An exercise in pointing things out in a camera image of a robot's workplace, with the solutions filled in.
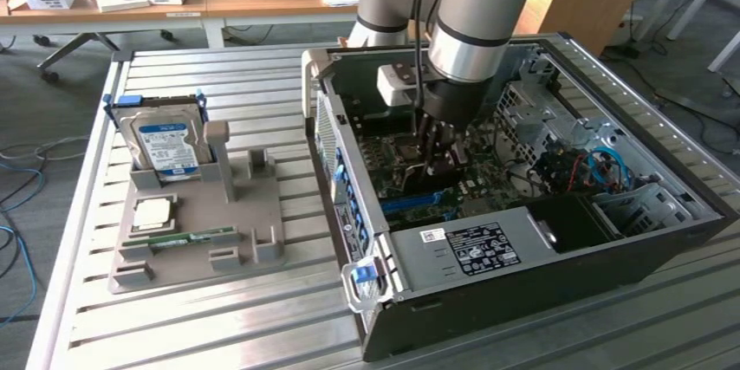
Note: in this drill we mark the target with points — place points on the blue expansion slot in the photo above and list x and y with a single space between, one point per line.
411 204

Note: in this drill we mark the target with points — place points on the silver CPU chip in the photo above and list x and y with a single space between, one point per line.
151 214

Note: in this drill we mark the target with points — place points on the grey castor leg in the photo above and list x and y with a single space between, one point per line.
69 49

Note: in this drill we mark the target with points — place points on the grey plastic parts rack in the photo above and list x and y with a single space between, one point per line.
196 209

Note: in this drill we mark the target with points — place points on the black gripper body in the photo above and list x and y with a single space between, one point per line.
456 101

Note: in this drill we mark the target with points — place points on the silver perforated drive cage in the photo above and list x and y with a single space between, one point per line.
537 118

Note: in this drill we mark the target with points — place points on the green RAM stick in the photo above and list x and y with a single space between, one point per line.
185 238

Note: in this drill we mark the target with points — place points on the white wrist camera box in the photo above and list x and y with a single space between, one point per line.
396 86

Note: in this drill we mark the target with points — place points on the open black PC case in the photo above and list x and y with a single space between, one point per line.
520 300

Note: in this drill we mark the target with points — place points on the hard disk with blue caddy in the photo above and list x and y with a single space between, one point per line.
164 144

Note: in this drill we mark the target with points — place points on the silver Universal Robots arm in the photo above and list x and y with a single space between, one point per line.
480 10

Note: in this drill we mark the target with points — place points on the blue case release latch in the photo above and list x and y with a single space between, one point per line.
363 275

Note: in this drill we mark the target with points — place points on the green motherboard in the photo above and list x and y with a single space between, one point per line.
491 183

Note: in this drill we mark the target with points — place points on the silver power supply unit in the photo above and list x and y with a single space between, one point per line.
421 266

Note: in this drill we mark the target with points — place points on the CPU socket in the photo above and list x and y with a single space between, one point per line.
404 149

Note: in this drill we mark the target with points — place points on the low-profile Nvidia graphics card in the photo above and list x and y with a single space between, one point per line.
416 186

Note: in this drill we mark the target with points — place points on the silver disk bay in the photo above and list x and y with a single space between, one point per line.
647 209

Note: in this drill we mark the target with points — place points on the white table frame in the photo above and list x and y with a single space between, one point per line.
725 53

